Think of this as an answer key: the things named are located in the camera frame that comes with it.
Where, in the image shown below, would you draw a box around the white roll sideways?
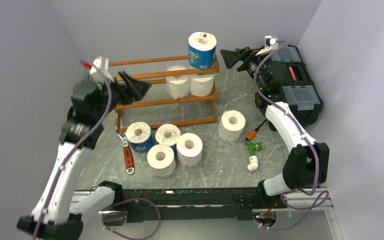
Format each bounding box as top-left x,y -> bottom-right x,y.
189,74 -> 215,97

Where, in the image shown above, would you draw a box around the red handled tool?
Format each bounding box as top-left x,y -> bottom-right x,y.
118,132 -> 135,175

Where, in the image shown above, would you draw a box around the black plastic toolbox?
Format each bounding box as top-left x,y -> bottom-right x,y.
263,44 -> 324,127

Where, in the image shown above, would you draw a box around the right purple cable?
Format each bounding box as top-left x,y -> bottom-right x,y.
252,40 -> 330,232

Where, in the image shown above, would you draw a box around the white roll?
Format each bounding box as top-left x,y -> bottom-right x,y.
218,110 -> 246,143
176,133 -> 203,167
147,144 -> 176,177
165,75 -> 190,100

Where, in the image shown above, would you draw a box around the orange wooden two-tier shelf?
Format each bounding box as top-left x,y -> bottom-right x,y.
109,55 -> 220,134

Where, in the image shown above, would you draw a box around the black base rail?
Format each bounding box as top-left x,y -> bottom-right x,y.
105,187 -> 286,223

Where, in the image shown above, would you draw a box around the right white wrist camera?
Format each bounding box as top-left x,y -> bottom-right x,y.
255,35 -> 279,56

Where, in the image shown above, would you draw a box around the purple cable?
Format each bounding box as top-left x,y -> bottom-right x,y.
32,61 -> 113,240
252,40 -> 330,232

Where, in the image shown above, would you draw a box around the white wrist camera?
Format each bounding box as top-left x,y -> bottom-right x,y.
81,55 -> 112,84
255,35 -> 279,56

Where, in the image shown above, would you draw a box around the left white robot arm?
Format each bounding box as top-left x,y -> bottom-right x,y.
16,71 -> 152,240

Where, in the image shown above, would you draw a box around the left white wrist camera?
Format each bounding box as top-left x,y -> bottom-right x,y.
81,55 -> 112,84

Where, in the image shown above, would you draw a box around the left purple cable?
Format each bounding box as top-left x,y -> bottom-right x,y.
32,61 -> 113,240

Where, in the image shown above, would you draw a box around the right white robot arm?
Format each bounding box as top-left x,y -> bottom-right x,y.
254,45 -> 330,208

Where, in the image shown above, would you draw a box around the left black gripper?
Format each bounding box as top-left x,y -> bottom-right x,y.
94,69 -> 153,120

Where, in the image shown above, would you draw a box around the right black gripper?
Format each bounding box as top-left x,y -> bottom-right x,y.
220,46 -> 267,91

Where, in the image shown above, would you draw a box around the blue roll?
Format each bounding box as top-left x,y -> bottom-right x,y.
188,31 -> 217,70
155,123 -> 182,152
125,121 -> 155,153

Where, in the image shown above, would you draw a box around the green and white pipe fitting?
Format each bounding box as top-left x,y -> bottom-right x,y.
244,140 -> 264,172

